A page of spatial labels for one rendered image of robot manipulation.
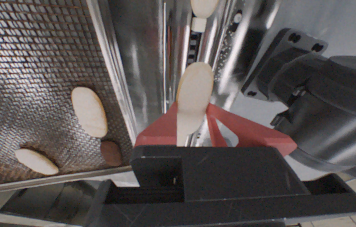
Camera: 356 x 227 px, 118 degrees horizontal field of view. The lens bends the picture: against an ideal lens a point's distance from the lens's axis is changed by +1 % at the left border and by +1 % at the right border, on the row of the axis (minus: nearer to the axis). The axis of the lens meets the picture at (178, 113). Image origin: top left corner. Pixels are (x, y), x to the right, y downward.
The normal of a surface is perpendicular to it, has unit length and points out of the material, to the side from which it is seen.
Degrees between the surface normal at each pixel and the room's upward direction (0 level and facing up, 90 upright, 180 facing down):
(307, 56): 0
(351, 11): 0
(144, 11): 0
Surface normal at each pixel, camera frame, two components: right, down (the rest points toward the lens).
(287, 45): 0.03, 0.66
